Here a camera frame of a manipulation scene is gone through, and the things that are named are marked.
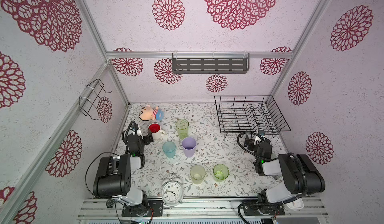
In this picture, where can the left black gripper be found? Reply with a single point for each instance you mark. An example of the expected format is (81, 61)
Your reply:
(145, 138)

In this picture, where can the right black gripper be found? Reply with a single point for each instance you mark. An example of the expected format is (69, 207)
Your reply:
(253, 143)

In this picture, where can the teal translucent cup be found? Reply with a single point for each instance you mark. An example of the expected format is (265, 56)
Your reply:
(169, 148)

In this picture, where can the black wire dish rack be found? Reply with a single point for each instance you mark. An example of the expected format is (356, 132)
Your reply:
(237, 114)

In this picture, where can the tall green translucent cup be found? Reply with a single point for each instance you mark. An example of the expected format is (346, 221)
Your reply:
(182, 126)

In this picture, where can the purple plastic cup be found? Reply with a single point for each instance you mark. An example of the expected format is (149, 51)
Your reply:
(189, 146)

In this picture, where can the pale yellow-green cup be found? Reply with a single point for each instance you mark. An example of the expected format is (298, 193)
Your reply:
(197, 174)

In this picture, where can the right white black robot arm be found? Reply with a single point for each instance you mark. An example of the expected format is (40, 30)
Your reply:
(300, 176)

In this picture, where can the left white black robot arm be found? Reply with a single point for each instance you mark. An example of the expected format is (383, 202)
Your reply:
(113, 179)

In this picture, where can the white mug red inside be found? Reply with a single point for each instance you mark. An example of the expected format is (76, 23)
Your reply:
(157, 132)

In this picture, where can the plush doll toy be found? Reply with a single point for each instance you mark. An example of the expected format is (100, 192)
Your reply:
(149, 113)

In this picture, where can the bright green cup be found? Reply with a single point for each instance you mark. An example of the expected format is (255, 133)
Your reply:
(220, 172)

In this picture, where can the white twin-bell alarm clock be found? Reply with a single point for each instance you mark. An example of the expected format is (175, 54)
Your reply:
(172, 192)

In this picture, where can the white square timer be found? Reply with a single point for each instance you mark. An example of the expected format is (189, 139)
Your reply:
(295, 205)

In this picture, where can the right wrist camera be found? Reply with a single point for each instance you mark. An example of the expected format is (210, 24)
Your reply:
(260, 137)

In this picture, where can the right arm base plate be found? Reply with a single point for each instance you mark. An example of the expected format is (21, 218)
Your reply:
(253, 208)

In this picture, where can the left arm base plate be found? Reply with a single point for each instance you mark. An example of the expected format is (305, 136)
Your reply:
(151, 208)

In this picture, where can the black wire wall holder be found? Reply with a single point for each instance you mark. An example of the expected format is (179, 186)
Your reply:
(96, 105)

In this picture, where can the grey slotted wall shelf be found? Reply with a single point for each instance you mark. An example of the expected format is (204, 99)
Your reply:
(192, 65)

